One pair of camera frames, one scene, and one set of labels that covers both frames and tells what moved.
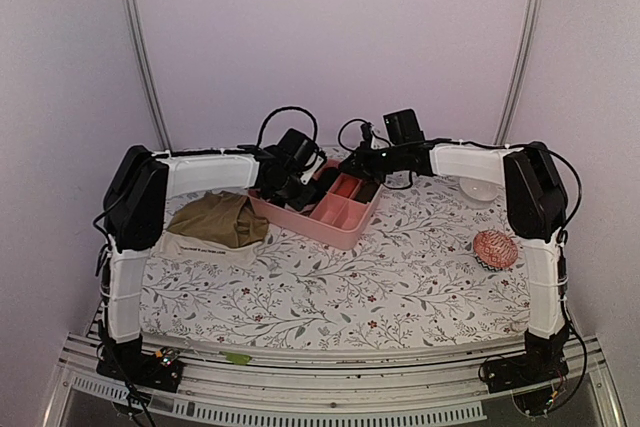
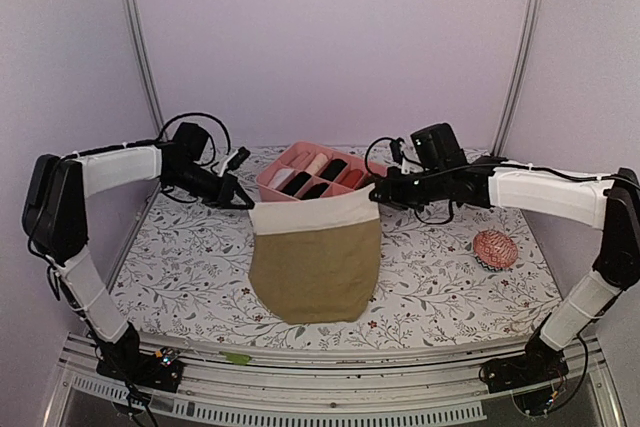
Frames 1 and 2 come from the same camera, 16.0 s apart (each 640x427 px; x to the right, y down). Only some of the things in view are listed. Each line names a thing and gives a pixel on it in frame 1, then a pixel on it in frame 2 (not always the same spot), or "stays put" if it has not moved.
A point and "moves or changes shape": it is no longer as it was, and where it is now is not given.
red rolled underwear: x=345 y=185 stays put
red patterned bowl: x=494 y=251 stays put
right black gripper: x=360 y=166 → x=390 y=195
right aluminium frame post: x=524 y=46 stays put
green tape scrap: x=238 y=358 stays put
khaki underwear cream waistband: x=219 y=228 → x=316 y=260
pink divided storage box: x=339 y=217 moves or changes shape
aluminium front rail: x=367 y=389 stays put
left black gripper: x=303 y=202 → x=225 y=193
